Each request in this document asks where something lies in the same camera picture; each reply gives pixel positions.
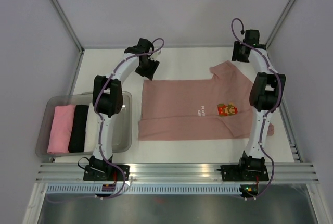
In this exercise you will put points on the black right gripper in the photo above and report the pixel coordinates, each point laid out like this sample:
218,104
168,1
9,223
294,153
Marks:
235,56

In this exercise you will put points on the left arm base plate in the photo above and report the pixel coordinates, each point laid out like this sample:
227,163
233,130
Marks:
112,174

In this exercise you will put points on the white rolled t-shirt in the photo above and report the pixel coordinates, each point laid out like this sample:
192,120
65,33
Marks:
91,130

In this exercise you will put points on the pink rolled t-shirt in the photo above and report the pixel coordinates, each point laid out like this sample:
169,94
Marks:
60,133

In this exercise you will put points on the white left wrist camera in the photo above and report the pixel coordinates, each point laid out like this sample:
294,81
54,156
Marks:
155,55

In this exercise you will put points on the aluminium front rail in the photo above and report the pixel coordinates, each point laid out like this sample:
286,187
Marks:
176,173

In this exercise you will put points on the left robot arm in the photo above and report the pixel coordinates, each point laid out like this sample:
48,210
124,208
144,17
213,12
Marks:
108,96

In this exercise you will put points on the dusty pink t-shirt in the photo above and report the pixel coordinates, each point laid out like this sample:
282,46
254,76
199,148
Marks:
211,109

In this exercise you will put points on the grey plastic bin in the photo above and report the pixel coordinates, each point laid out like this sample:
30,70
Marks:
122,135

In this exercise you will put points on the black rolled t-shirt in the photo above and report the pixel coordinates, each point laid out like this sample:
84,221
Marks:
77,138

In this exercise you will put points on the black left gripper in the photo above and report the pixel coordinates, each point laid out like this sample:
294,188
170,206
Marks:
149,74

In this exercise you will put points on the white slotted cable duct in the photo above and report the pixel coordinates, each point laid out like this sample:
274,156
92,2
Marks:
229,189

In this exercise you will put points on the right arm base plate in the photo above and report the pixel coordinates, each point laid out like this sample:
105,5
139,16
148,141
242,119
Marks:
233,173

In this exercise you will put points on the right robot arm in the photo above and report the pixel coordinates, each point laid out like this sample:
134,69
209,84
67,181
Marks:
265,97

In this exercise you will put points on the left aluminium frame post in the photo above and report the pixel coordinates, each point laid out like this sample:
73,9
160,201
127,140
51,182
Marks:
65,21

